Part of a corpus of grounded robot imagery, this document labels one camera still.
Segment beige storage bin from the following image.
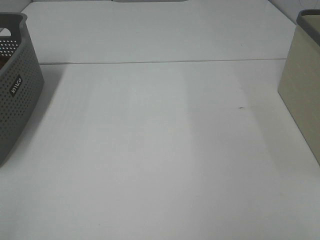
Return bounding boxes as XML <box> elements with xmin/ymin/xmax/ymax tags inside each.
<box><xmin>278</xmin><ymin>9</ymin><xmax>320</xmax><ymax>161</ymax></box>

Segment grey perforated plastic basket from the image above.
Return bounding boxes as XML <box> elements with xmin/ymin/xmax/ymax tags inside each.
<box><xmin>0</xmin><ymin>12</ymin><xmax>44</xmax><ymax>164</ymax></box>

